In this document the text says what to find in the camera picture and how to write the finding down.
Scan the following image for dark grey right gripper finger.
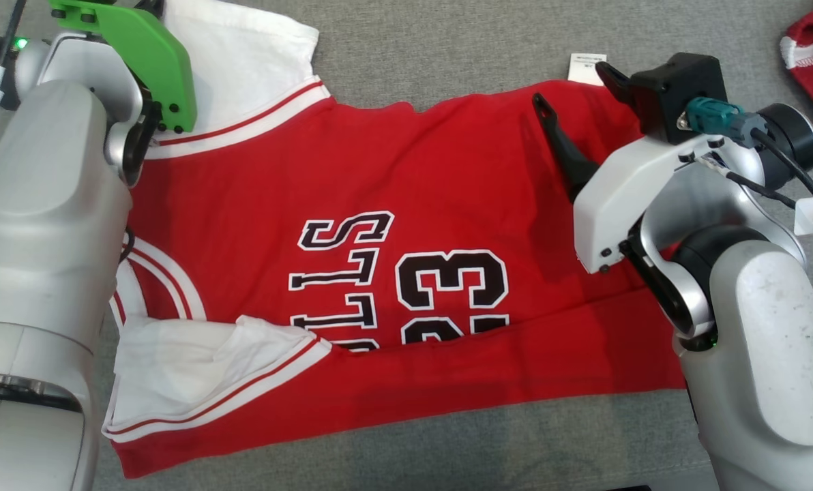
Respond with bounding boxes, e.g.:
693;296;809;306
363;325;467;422
531;91;600;203
594;60;638;104

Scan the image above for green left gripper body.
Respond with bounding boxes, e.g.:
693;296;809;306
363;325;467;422
48;0;197;134

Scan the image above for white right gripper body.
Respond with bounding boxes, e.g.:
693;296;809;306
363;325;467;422
573;134;726;275

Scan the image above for red and white basketball jersey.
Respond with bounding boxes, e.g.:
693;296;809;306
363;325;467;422
102;0;688;479

